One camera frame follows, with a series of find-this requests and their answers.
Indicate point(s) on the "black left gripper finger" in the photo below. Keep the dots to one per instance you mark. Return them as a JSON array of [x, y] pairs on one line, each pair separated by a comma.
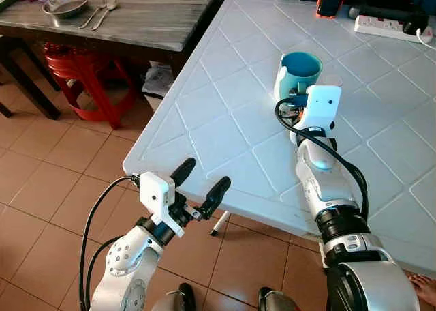
[[184, 171], [216, 196]]

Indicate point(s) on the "teal plastic cup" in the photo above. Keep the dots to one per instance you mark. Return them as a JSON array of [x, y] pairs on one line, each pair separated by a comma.
[[300, 69]]

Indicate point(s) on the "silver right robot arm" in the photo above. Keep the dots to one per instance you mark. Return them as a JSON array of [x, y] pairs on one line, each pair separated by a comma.
[[317, 188]]

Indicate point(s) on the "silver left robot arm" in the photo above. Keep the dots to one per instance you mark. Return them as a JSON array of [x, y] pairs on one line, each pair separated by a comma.
[[129, 256]]

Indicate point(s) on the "white table leg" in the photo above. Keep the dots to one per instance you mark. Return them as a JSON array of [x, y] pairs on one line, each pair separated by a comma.
[[220, 224]]

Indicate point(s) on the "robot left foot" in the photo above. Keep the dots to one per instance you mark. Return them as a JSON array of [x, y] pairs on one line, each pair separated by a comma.
[[177, 299]]

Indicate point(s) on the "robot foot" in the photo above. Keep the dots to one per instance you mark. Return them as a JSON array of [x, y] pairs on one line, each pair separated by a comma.
[[177, 299], [276, 301]]

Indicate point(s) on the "white printed paper bag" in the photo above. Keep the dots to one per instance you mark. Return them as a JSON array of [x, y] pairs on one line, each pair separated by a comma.
[[157, 82]]

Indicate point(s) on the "orange and black device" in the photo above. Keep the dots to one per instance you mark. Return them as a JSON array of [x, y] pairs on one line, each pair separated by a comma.
[[332, 1]]

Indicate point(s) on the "white power strip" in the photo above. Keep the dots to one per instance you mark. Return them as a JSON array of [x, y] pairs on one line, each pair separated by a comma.
[[378, 26]]

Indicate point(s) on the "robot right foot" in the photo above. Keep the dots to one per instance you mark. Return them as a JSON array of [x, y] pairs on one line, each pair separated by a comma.
[[276, 301]]

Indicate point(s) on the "red plastic stool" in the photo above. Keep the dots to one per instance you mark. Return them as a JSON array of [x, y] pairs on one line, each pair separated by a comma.
[[88, 72]]

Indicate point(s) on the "black plug adapter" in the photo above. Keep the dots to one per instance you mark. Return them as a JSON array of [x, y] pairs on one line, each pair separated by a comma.
[[415, 21]]

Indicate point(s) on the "person's bare foot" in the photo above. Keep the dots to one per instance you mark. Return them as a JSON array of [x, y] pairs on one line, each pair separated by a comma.
[[426, 290]]

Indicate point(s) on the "metal spoon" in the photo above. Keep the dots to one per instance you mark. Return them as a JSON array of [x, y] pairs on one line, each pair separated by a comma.
[[107, 7]]

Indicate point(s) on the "metal fork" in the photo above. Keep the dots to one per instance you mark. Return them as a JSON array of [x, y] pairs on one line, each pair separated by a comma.
[[94, 12]]

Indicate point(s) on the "round metal bowl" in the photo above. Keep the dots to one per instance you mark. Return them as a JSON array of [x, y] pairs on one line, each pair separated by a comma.
[[65, 5]]

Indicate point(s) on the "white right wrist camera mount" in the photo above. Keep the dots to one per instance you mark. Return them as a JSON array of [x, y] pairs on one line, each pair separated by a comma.
[[322, 105]]

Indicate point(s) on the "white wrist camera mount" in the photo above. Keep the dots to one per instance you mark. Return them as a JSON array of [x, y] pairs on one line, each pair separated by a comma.
[[157, 191], [322, 105]]

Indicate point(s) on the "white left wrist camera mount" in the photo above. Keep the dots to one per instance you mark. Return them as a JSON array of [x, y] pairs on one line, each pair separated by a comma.
[[157, 191]]

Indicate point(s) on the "black table leg frame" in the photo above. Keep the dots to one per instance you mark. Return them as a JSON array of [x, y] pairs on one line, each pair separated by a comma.
[[30, 76]]

